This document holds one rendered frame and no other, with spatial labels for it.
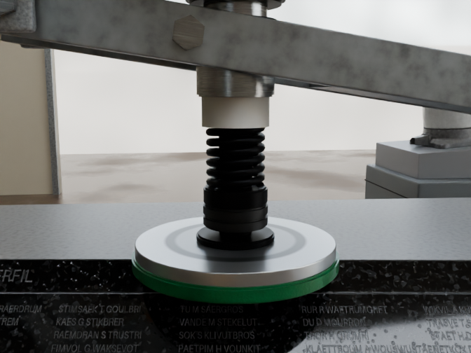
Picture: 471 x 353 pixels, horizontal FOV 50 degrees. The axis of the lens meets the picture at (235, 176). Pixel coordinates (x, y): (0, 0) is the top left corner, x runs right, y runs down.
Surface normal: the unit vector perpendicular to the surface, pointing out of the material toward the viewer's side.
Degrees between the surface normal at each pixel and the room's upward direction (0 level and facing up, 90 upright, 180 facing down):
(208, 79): 90
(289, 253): 0
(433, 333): 45
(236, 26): 90
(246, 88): 90
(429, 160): 90
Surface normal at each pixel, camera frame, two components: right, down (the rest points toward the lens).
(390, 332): 0.00, -0.58
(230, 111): -0.14, 0.16
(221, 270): 0.00, -0.99
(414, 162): -0.99, 0.02
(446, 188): 0.14, 0.16
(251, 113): 0.43, 0.14
